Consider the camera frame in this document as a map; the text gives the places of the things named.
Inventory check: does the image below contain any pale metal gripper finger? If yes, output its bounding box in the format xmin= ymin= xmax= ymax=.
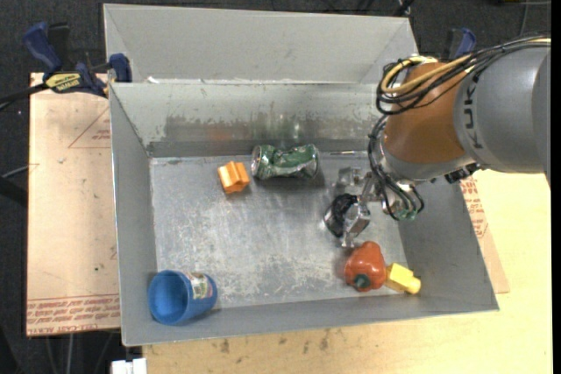
xmin=342 ymin=204 xmax=373 ymax=250
xmin=336 ymin=166 xmax=367 ymax=192

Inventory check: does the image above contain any black and clear crumpled object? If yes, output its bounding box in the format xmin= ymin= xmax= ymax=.
xmin=323 ymin=194 xmax=359 ymax=238

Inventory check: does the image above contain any orange toy bell pepper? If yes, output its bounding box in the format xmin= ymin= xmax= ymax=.
xmin=343 ymin=240 xmax=388 ymax=293

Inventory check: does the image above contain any crushed green drink can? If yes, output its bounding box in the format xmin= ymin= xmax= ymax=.
xmin=250 ymin=143 xmax=321 ymax=181

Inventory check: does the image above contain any yellow toy block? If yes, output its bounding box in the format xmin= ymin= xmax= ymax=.
xmin=384 ymin=262 xmax=423 ymax=295

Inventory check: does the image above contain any grey metal bin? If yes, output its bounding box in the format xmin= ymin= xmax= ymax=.
xmin=103 ymin=3 xmax=501 ymax=348

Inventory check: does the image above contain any orange notched block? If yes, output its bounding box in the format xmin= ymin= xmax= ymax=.
xmin=217 ymin=160 xmax=252 ymax=195

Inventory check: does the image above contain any blue plastic cup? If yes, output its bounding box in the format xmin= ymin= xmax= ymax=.
xmin=146 ymin=269 xmax=219 ymax=327

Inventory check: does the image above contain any brown cardboard board red print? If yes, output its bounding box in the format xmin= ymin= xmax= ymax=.
xmin=25 ymin=72 xmax=510 ymax=338

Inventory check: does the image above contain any black cylinder on white bracket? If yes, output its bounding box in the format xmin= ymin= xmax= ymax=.
xmin=444 ymin=167 xmax=475 ymax=185

